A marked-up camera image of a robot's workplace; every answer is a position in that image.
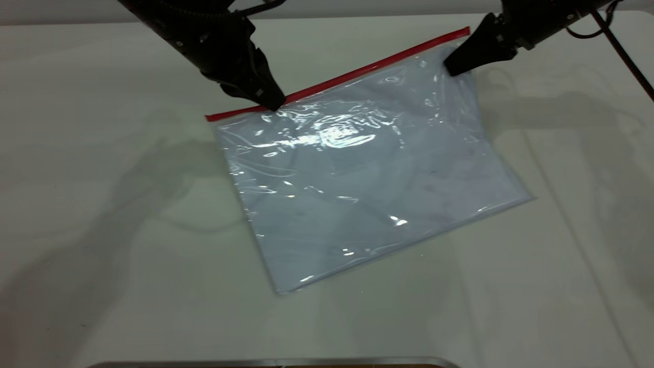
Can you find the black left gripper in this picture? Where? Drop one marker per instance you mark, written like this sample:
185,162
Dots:
225,51

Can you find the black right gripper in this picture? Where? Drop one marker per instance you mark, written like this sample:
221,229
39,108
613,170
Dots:
536,20

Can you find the transparent plastic zipper bag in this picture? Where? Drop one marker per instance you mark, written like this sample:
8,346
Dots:
368,174

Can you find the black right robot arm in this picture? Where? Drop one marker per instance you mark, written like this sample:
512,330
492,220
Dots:
595,5

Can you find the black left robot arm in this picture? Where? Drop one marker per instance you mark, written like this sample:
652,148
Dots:
163,15

